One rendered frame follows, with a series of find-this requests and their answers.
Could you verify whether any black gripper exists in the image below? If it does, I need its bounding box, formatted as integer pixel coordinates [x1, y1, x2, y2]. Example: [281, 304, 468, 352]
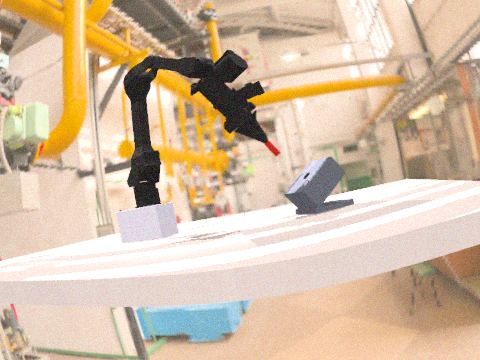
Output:
[211, 87, 269, 143]

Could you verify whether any grey metal panel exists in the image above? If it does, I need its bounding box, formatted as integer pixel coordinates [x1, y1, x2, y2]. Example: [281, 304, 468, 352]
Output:
[283, 156, 354, 215]

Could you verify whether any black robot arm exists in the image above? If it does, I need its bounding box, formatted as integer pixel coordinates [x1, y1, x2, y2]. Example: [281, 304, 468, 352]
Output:
[123, 49, 265, 209]

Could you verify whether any red peg with white band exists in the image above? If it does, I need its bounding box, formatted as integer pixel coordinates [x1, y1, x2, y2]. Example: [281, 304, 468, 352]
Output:
[264, 140, 280, 156]

